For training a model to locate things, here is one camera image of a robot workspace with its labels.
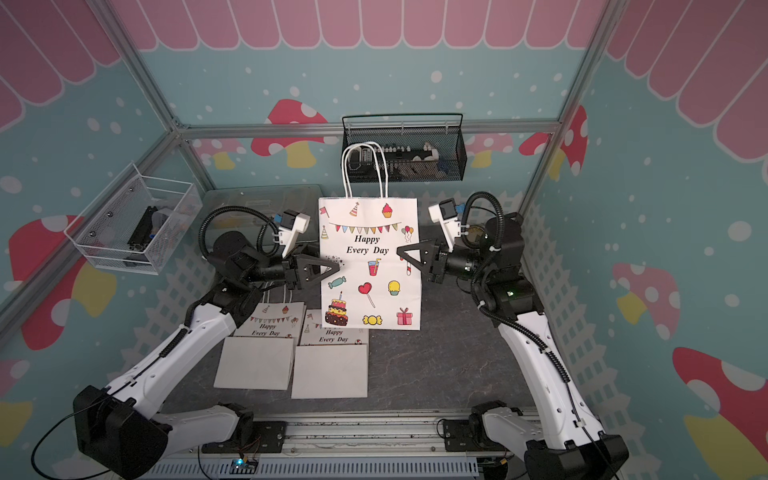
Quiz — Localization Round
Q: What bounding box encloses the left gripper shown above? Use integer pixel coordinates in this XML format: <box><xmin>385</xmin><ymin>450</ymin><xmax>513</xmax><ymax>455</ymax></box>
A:
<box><xmin>243</xmin><ymin>243</ymin><xmax>344</xmax><ymax>292</ymax></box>

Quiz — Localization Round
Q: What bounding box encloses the paper bag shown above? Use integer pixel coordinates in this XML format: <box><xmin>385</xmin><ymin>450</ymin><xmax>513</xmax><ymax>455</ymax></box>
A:
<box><xmin>291</xmin><ymin>309</ymin><xmax>369</xmax><ymax>400</ymax></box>
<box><xmin>318</xmin><ymin>142</ymin><xmax>422</xmax><ymax>331</ymax></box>
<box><xmin>214</xmin><ymin>302</ymin><xmax>306</xmax><ymax>391</ymax></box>

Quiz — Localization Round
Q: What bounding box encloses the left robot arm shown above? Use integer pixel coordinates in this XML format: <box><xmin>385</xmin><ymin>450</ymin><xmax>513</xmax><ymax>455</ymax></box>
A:
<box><xmin>69</xmin><ymin>205</ymin><xmax>340</xmax><ymax>479</ymax></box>

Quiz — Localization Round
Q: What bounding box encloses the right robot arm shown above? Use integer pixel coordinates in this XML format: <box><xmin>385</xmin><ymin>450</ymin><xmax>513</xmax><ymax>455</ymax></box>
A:
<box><xmin>397</xmin><ymin>192</ymin><xmax>629</xmax><ymax>479</ymax></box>

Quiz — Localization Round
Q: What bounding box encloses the roll of brown tape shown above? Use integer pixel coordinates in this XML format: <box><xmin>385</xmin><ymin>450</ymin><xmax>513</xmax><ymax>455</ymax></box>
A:
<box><xmin>462</xmin><ymin>225</ymin><xmax>487</xmax><ymax>248</ymax></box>

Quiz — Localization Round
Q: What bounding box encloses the clear plastic storage box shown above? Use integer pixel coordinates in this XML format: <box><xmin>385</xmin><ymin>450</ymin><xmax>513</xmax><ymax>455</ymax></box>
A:
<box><xmin>190</xmin><ymin>184</ymin><xmax>322</xmax><ymax>250</ymax></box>

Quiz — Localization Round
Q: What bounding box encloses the black white device in basket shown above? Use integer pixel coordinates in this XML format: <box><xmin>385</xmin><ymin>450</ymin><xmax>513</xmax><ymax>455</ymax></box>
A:
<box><xmin>347</xmin><ymin>143</ymin><xmax>439</xmax><ymax>178</ymax></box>

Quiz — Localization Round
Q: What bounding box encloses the black item in white basket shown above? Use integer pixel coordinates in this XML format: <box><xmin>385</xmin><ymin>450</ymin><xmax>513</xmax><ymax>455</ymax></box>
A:
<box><xmin>127</xmin><ymin>206</ymin><xmax>158</xmax><ymax>251</ymax></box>

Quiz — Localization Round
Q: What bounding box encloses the green circuit board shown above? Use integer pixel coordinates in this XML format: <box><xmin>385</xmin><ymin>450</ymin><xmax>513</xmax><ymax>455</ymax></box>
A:
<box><xmin>229</xmin><ymin>458</ymin><xmax>259</xmax><ymax>475</ymax></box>

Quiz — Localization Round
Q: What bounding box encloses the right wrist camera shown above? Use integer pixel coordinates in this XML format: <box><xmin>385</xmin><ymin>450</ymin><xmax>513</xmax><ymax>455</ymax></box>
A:
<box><xmin>428</xmin><ymin>198</ymin><xmax>462</xmax><ymax>253</ymax></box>

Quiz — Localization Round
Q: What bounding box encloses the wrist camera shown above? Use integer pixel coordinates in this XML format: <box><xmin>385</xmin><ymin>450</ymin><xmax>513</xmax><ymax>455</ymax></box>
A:
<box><xmin>275</xmin><ymin>210</ymin><xmax>311</xmax><ymax>258</ymax></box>
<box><xmin>428</xmin><ymin>198</ymin><xmax>462</xmax><ymax>253</ymax></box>

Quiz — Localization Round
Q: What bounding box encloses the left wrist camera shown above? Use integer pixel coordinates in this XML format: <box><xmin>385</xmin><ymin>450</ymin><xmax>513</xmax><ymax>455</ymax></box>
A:
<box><xmin>275</xmin><ymin>210</ymin><xmax>311</xmax><ymax>258</ymax></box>

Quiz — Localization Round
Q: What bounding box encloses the black wire mesh basket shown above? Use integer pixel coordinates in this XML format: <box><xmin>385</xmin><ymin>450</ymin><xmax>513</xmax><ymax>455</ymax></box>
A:
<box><xmin>341</xmin><ymin>113</ymin><xmax>467</xmax><ymax>182</ymax></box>

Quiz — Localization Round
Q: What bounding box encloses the white wire mesh basket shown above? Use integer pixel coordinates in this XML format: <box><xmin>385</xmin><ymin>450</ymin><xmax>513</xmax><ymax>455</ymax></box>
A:
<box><xmin>64</xmin><ymin>164</ymin><xmax>202</xmax><ymax>275</ymax></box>

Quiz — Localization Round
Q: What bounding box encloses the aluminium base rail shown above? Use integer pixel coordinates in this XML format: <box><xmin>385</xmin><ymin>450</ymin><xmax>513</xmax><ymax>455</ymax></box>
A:
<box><xmin>143</xmin><ymin>410</ymin><xmax>528</xmax><ymax>479</ymax></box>

